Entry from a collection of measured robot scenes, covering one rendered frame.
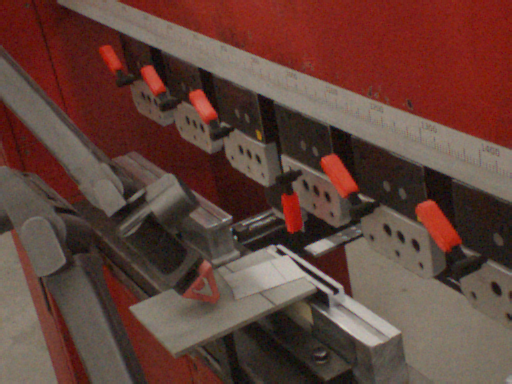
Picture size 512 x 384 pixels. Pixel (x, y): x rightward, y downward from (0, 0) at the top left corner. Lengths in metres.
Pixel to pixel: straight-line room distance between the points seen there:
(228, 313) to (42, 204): 0.50
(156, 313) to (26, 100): 0.40
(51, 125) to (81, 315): 0.47
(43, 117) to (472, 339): 1.93
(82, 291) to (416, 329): 2.18
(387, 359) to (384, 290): 1.93
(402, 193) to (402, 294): 2.21
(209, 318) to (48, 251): 0.48
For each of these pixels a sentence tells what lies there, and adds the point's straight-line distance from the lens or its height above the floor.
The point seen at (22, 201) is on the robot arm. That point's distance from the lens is 1.22.
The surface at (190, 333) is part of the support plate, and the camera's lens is 1.58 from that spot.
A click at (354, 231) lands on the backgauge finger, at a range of 1.76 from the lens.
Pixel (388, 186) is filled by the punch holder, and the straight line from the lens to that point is 1.27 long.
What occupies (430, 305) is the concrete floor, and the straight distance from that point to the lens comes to 3.38.
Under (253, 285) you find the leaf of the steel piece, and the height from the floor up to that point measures 1.00.
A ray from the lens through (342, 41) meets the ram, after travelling 1.25.
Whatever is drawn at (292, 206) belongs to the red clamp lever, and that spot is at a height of 1.20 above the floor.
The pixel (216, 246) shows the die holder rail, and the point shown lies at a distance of 1.99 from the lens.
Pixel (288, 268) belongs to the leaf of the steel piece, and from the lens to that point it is 1.69.
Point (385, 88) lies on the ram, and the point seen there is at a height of 1.42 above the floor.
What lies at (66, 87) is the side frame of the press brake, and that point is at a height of 1.15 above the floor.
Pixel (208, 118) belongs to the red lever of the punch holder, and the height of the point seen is 1.28.
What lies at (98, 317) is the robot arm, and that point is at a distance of 1.19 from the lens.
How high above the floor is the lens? 1.85
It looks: 26 degrees down
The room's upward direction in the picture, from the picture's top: 11 degrees counter-clockwise
